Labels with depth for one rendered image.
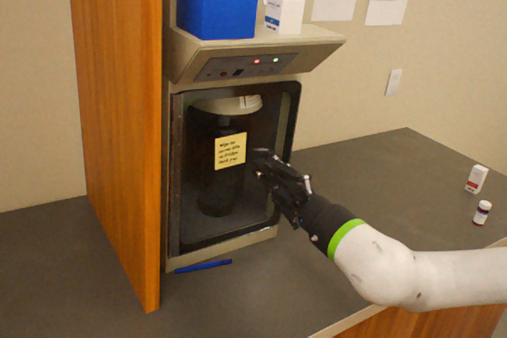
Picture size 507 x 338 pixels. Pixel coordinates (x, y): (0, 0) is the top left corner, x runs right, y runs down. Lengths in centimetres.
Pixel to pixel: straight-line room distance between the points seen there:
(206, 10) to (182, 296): 62
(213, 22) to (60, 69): 60
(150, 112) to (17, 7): 54
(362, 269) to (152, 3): 51
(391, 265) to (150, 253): 45
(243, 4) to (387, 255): 45
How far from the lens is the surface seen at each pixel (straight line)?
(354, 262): 73
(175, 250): 101
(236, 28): 72
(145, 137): 74
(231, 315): 98
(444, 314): 159
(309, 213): 81
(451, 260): 82
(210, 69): 77
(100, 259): 111
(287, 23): 81
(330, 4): 157
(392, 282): 71
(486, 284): 80
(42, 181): 133
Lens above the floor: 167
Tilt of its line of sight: 27 degrees down
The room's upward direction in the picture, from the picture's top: 7 degrees clockwise
